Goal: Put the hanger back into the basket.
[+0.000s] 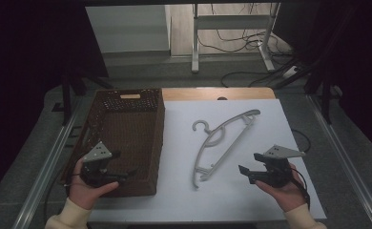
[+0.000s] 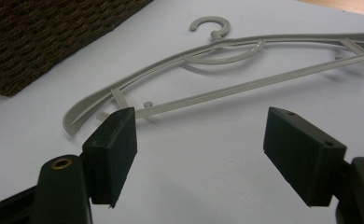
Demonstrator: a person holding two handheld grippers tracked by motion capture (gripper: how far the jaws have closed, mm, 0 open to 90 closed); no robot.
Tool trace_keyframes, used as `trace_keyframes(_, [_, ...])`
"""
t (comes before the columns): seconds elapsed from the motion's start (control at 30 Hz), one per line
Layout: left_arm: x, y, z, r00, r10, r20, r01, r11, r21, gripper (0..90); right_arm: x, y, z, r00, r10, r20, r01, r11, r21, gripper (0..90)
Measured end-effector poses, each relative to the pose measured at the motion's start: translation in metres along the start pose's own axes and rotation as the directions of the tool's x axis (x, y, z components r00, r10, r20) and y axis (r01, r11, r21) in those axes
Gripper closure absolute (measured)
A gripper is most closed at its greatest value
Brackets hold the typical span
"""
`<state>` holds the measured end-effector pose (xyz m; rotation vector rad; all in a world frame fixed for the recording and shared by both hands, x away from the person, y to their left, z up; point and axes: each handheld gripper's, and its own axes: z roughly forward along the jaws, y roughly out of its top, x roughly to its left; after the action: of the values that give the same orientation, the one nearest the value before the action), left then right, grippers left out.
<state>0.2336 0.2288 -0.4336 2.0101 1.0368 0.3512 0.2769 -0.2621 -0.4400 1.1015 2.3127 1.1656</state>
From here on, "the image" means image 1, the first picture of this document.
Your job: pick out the aluminium rail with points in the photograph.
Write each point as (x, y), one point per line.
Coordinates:
(47, 168)
(343, 152)

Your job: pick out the wooden table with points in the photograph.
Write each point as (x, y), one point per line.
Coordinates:
(206, 94)

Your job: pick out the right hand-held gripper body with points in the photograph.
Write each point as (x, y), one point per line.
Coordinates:
(274, 173)

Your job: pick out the brown woven basket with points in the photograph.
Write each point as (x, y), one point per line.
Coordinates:
(130, 140)

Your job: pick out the white panel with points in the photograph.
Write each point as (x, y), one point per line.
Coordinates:
(127, 28)

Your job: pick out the dark curtain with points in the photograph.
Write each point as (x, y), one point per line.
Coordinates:
(359, 63)

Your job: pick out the person's right hand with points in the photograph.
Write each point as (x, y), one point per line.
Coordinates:
(290, 195)

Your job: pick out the white power strip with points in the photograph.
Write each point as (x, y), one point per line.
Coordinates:
(290, 71)

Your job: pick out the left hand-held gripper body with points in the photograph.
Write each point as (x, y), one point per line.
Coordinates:
(96, 154)

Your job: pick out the person's left hand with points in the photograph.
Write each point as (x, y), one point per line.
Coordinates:
(85, 194)

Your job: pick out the black stand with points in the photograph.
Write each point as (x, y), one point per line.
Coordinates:
(67, 95)
(326, 98)

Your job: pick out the grey plastic clothes hanger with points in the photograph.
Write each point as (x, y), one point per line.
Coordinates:
(220, 129)

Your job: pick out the white metal desk frame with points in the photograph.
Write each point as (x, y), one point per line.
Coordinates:
(231, 21)

